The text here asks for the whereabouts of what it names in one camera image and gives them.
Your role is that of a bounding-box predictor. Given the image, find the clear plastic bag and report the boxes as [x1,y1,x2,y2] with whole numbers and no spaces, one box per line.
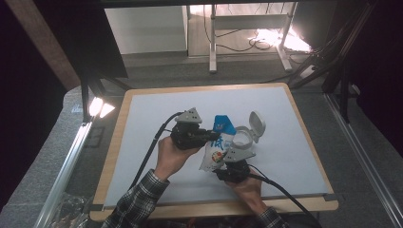
[47,193,93,228]

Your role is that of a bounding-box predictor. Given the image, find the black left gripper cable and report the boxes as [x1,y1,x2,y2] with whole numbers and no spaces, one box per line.
[127,111,185,191]

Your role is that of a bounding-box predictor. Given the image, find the white board wooden frame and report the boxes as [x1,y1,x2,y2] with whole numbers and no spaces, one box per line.
[89,82,339,222]

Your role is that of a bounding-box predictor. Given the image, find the white cabinet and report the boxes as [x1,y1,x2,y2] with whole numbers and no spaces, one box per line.
[104,5,190,55]

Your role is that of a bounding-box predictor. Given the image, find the black floor cables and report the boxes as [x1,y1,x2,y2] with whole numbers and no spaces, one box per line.
[202,3,286,53]

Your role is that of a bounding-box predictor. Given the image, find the wooden beam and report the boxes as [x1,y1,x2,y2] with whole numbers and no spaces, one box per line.
[4,0,82,91]

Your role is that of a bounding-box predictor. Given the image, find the black tripod stand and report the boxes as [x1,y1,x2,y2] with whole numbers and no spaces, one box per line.
[288,0,378,124]

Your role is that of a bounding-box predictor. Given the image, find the black lamp stand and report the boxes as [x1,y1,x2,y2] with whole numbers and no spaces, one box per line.
[80,70,132,124]

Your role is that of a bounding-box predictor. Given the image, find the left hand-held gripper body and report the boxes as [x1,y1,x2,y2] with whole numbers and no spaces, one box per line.
[170,107,214,151]

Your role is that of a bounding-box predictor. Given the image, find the white and blue milk pouch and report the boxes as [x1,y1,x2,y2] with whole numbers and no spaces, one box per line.
[199,114,238,173]

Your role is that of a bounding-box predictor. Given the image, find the person's left hand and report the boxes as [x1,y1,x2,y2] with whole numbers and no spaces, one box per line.
[154,136,203,182]

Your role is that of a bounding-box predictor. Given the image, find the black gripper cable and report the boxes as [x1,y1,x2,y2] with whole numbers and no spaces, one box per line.
[247,163,322,228]
[127,111,185,191]

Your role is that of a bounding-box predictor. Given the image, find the person's right hand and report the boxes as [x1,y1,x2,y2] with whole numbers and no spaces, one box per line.
[225,167,269,217]

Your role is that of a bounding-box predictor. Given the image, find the aluminium rail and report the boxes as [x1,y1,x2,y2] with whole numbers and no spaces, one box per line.
[324,93,403,228]
[32,122,94,228]

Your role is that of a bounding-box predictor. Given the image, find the white metal desk frame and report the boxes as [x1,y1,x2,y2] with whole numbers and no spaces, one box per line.
[208,2,298,74]

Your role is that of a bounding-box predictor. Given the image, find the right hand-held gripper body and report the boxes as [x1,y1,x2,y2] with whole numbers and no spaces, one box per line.
[218,145,257,184]

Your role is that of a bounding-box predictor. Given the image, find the white table mat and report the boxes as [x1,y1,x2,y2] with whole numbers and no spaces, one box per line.
[104,86,329,209]

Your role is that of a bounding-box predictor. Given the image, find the white lidded cup with handle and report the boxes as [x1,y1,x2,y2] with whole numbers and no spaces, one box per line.
[232,110,267,154]

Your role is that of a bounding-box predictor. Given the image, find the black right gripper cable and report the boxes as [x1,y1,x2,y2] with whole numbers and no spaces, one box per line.
[247,163,322,228]

